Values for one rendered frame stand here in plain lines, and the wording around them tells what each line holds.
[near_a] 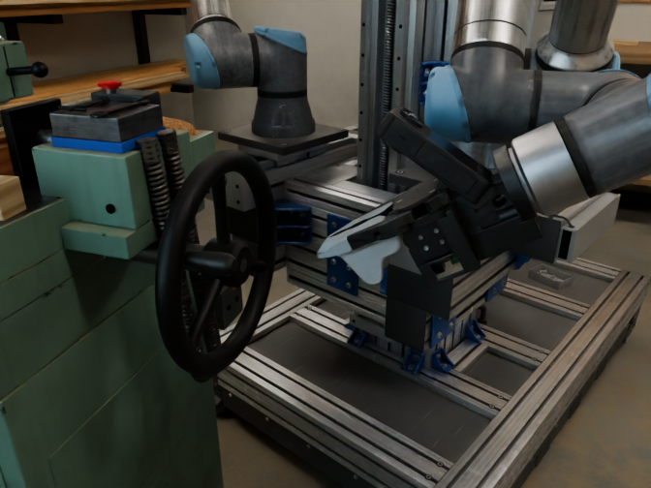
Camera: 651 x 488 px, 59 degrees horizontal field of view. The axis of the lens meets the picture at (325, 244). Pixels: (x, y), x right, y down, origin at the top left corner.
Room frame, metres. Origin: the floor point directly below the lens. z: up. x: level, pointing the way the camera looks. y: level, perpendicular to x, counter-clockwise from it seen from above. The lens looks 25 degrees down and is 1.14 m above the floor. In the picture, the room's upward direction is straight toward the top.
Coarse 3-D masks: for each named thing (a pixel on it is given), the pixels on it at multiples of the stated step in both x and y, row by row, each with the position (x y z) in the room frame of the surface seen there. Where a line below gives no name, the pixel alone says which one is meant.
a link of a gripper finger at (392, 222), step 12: (420, 204) 0.49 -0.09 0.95; (396, 216) 0.48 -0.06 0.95; (408, 216) 0.47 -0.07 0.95; (372, 228) 0.48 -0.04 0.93; (384, 228) 0.48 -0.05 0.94; (396, 228) 0.47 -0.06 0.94; (408, 228) 0.48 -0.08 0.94; (348, 240) 0.50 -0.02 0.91; (360, 240) 0.49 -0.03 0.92; (372, 240) 0.49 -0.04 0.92
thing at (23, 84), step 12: (0, 48) 0.75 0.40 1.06; (12, 48) 0.76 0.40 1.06; (24, 48) 0.78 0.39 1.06; (0, 60) 0.74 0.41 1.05; (12, 60) 0.76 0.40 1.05; (24, 60) 0.78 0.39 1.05; (0, 72) 0.74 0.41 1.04; (0, 84) 0.74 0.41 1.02; (12, 84) 0.75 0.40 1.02; (24, 84) 0.77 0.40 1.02; (0, 96) 0.73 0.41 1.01; (12, 96) 0.75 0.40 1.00; (24, 96) 0.77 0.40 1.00
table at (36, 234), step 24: (192, 144) 0.93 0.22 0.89; (24, 192) 0.67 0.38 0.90; (24, 216) 0.59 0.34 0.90; (48, 216) 0.62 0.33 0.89; (0, 240) 0.56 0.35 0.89; (24, 240) 0.58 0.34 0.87; (48, 240) 0.62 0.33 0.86; (72, 240) 0.63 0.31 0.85; (96, 240) 0.62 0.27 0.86; (120, 240) 0.61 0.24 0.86; (144, 240) 0.64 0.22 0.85; (0, 264) 0.55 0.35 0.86; (24, 264) 0.58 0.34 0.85
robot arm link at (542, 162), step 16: (544, 128) 0.48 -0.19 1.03; (512, 144) 0.49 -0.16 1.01; (528, 144) 0.47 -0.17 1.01; (544, 144) 0.46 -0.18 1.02; (560, 144) 0.46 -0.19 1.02; (512, 160) 0.48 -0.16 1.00; (528, 160) 0.46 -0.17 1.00; (544, 160) 0.46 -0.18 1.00; (560, 160) 0.45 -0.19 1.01; (528, 176) 0.46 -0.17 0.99; (544, 176) 0.45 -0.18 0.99; (560, 176) 0.45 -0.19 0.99; (576, 176) 0.44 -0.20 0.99; (528, 192) 0.46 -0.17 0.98; (544, 192) 0.45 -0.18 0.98; (560, 192) 0.45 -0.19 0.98; (576, 192) 0.45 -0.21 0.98; (544, 208) 0.46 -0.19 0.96; (560, 208) 0.46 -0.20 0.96
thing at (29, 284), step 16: (64, 256) 0.63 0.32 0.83; (80, 256) 0.66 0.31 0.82; (96, 256) 0.68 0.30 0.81; (32, 272) 0.58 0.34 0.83; (48, 272) 0.61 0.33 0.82; (64, 272) 0.63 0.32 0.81; (0, 288) 0.54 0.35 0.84; (16, 288) 0.56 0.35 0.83; (32, 288) 0.58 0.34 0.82; (48, 288) 0.60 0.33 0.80; (0, 304) 0.54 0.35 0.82; (16, 304) 0.56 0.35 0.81; (0, 320) 0.53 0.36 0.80
